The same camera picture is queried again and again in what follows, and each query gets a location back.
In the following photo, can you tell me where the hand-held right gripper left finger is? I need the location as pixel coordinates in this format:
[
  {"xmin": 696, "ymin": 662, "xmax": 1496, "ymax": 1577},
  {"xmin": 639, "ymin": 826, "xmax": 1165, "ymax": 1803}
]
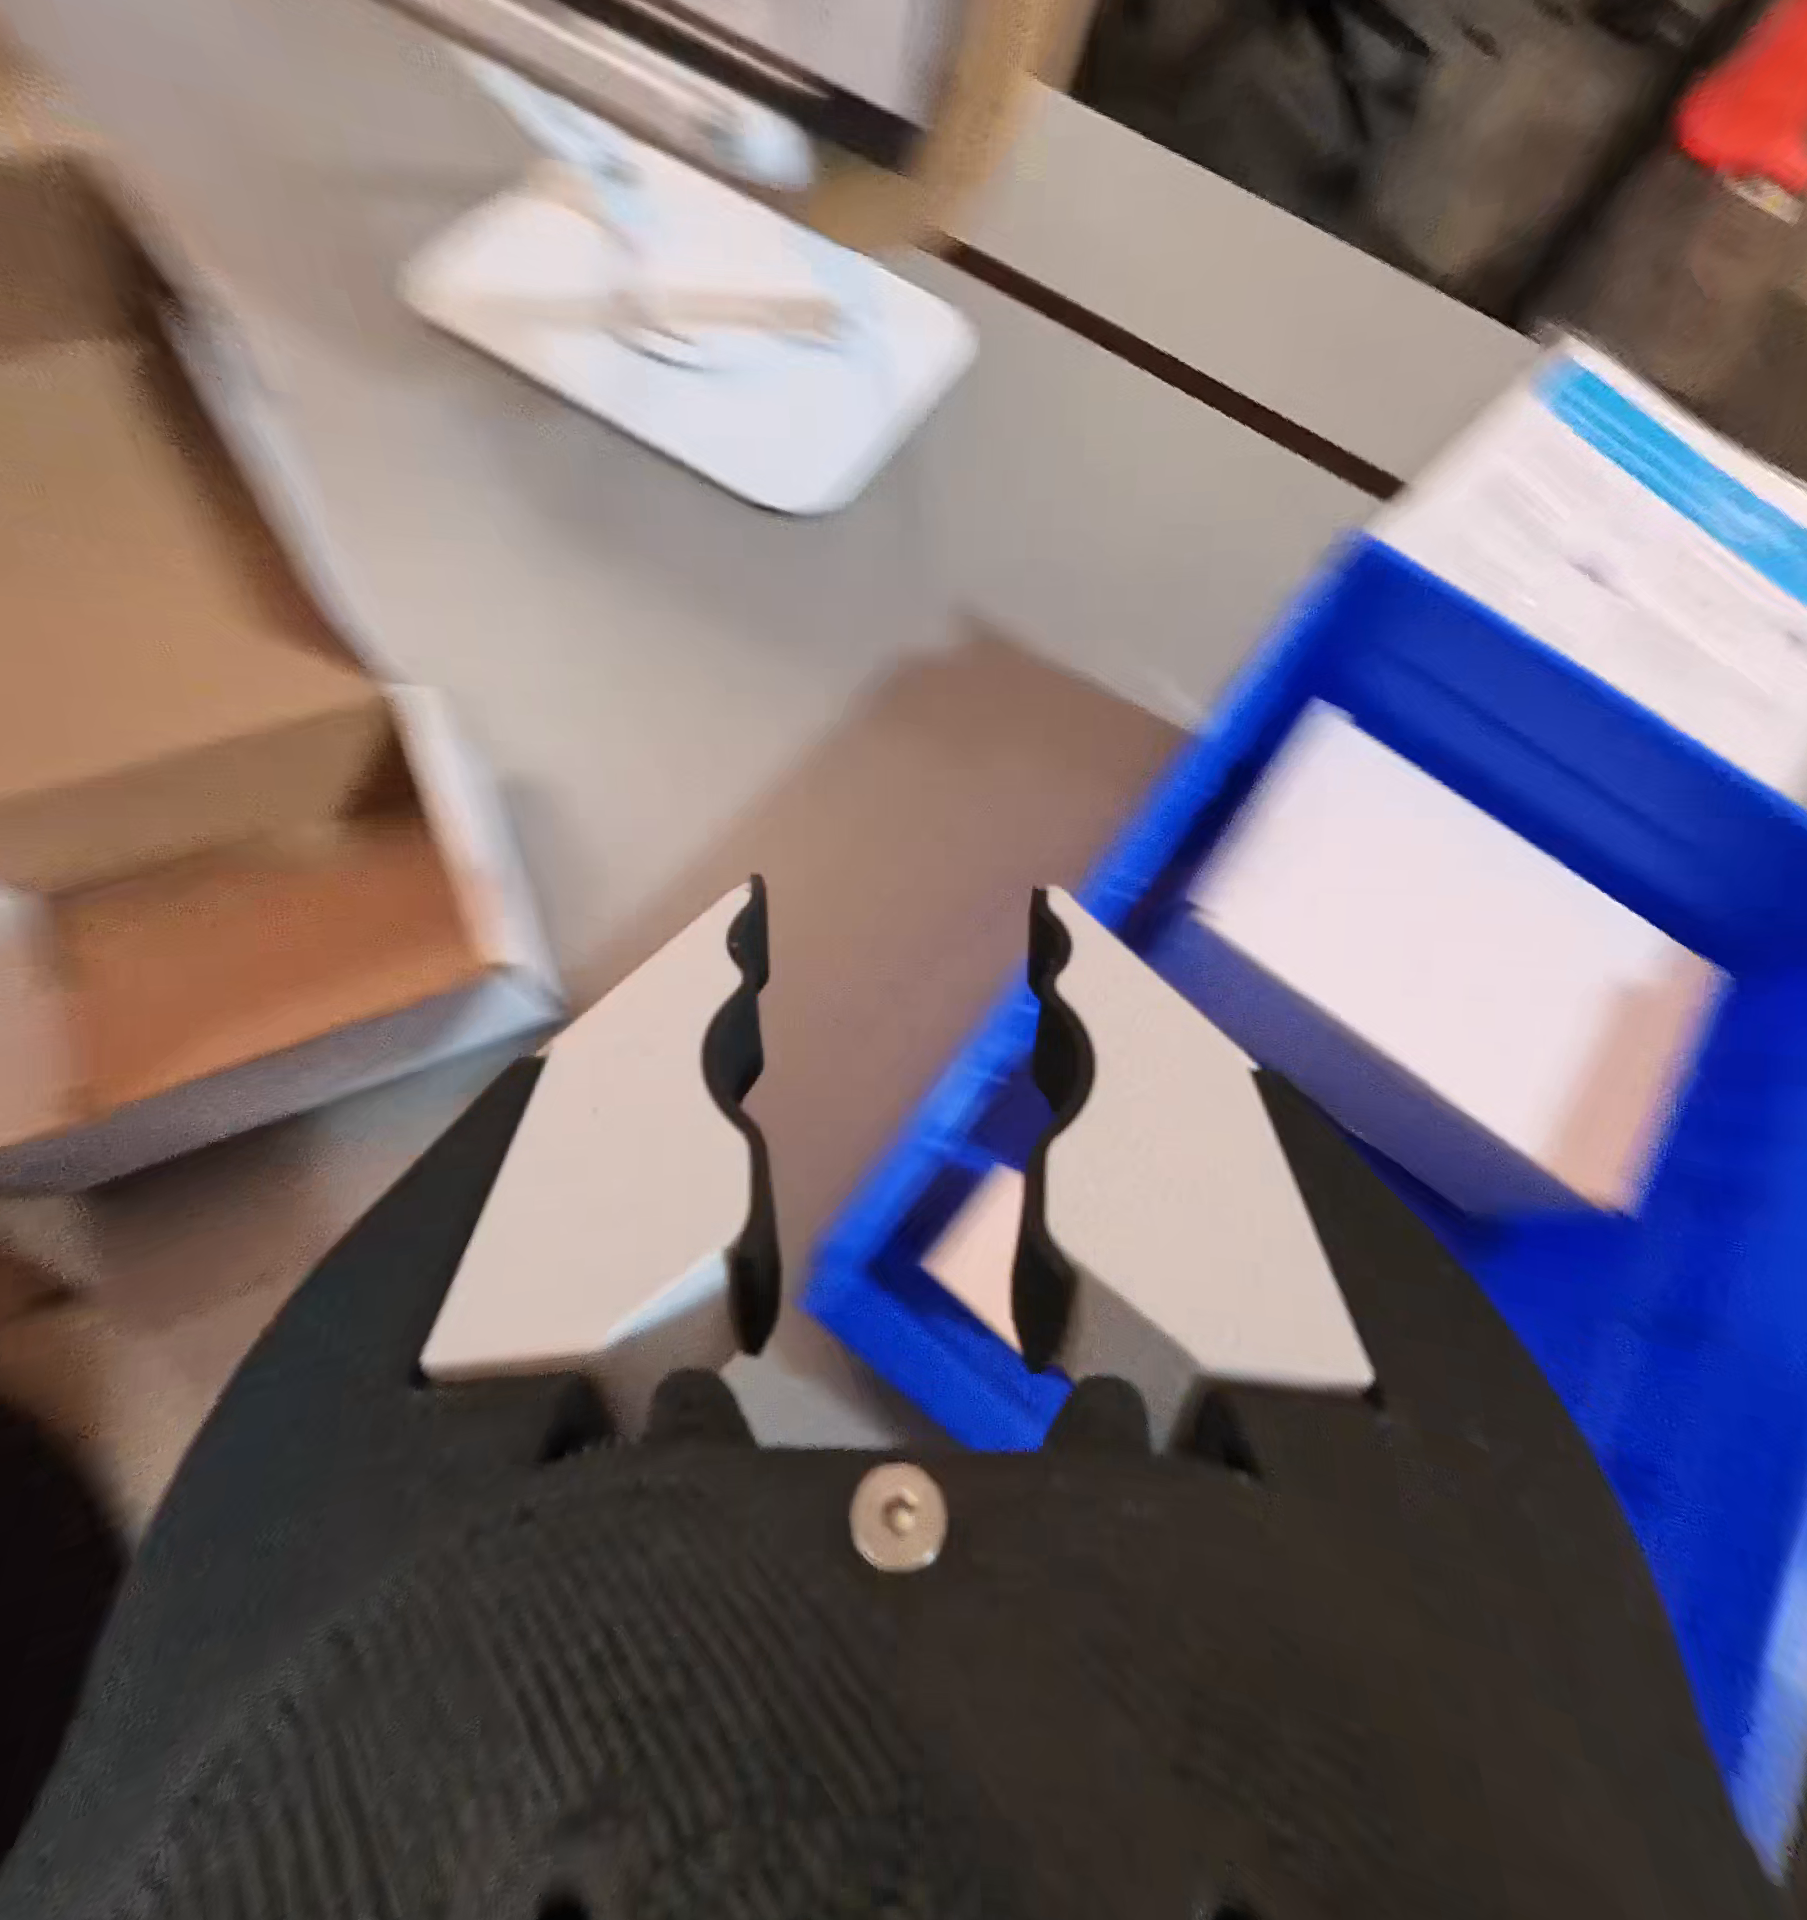
[{"xmin": 421, "ymin": 875, "xmax": 784, "ymax": 1390}]

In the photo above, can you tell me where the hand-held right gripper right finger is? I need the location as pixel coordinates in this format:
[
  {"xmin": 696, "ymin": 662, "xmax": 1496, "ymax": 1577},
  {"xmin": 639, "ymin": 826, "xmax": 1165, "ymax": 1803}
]
[{"xmin": 1016, "ymin": 885, "xmax": 1381, "ymax": 1423}]

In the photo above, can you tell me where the blue plastic bin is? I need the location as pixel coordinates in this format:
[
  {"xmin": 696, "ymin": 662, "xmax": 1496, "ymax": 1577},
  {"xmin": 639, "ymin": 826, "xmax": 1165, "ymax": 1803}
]
[{"xmin": 806, "ymin": 540, "xmax": 1807, "ymax": 1875}]

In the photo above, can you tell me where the white cardboard mailer box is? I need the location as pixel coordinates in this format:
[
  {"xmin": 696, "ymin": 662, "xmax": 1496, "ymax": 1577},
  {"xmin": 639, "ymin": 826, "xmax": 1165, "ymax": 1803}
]
[
  {"xmin": 1180, "ymin": 705, "xmax": 1730, "ymax": 1216},
  {"xmin": 0, "ymin": 150, "xmax": 562, "ymax": 1192}
]

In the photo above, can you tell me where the grey desk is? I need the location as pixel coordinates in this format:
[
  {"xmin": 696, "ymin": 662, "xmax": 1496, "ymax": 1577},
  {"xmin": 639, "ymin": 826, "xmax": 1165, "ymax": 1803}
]
[{"xmin": 0, "ymin": 0, "xmax": 1551, "ymax": 1501}]

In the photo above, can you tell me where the natural wooden cube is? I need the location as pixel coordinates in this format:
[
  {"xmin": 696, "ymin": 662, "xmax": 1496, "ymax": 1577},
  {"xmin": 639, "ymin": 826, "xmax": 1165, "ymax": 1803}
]
[{"xmin": 917, "ymin": 1177, "xmax": 1029, "ymax": 1337}]

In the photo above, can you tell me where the person's dark sweater torso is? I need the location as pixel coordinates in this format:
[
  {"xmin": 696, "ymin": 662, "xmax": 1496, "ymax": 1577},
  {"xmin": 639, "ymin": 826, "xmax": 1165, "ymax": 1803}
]
[{"xmin": 0, "ymin": 1364, "xmax": 130, "ymax": 1920}]

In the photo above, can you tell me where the white sheet with blue header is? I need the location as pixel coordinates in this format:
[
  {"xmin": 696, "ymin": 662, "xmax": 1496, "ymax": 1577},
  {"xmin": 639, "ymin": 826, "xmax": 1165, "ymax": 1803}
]
[{"xmin": 1368, "ymin": 333, "xmax": 1807, "ymax": 832}]

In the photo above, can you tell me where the red object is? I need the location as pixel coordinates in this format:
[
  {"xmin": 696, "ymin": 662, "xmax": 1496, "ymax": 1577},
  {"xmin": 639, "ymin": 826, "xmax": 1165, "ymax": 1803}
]
[{"xmin": 1680, "ymin": 0, "xmax": 1807, "ymax": 219}]

